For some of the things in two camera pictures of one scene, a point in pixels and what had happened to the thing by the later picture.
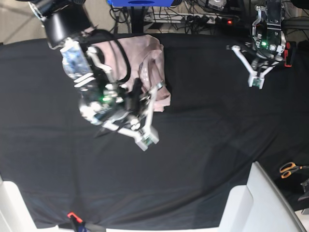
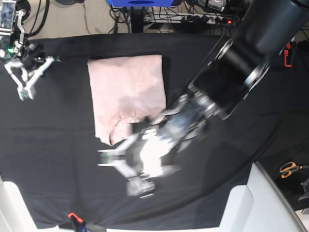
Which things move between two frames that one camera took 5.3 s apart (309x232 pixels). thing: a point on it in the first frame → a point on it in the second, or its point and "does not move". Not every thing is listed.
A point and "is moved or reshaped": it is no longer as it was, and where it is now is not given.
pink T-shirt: (140, 57) is moved or reshaped
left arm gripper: (109, 101) → (31, 55)
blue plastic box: (139, 3) does not move
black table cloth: (210, 136) does not move
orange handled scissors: (287, 168) does not move
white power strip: (192, 18) does not move
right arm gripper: (270, 43) → (173, 132)
